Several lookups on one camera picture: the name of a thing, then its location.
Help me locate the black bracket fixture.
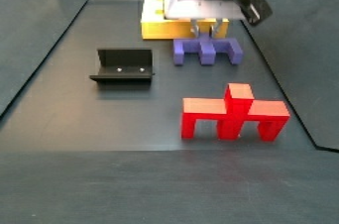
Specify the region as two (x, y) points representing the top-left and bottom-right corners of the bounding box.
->
(89, 49), (153, 82)

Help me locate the yellow slotted board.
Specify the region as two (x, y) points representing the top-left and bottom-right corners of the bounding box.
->
(138, 0), (231, 41)

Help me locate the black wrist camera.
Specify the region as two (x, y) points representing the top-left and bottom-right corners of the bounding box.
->
(237, 0), (272, 26)

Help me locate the purple three-legged block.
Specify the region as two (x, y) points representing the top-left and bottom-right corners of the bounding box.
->
(173, 34), (244, 65)

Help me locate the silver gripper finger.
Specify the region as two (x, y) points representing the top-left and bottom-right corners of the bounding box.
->
(191, 19), (200, 37)
(209, 19), (223, 36)

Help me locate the red three-legged block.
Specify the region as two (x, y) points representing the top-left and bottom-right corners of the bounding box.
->
(181, 83), (289, 142)

